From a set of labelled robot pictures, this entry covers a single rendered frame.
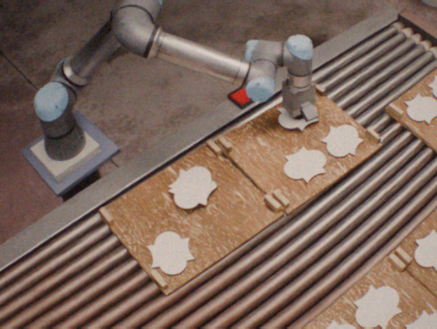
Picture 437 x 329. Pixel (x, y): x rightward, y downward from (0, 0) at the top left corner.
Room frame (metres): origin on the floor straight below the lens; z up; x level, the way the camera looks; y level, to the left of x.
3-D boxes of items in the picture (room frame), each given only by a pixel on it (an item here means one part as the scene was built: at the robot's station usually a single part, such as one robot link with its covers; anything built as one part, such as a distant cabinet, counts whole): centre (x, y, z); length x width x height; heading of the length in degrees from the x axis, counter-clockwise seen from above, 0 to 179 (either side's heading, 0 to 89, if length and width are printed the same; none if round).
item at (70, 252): (1.26, -0.03, 0.90); 1.95 x 0.05 x 0.05; 125
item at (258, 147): (1.23, -0.26, 0.93); 0.41 x 0.35 x 0.02; 122
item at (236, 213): (1.01, 0.10, 0.93); 0.41 x 0.35 x 0.02; 124
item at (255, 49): (1.33, -0.16, 1.21); 0.11 x 0.11 x 0.08; 77
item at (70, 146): (1.36, 0.51, 0.95); 0.15 x 0.15 x 0.10
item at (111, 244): (1.22, -0.06, 0.90); 1.95 x 0.05 x 0.05; 125
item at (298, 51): (1.33, -0.26, 1.21); 0.09 x 0.08 x 0.11; 77
